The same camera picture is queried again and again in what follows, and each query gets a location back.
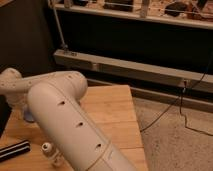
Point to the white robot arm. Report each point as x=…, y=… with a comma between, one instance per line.
x=53, y=99

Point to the metal pole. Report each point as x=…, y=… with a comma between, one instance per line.
x=64, y=46

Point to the upper shelf ledge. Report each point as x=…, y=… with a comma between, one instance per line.
x=141, y=12

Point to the black white striped block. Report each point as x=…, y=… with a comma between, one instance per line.
x=14, y=150

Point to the metal baseboard rail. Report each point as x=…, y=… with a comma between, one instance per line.
x=147, y=72

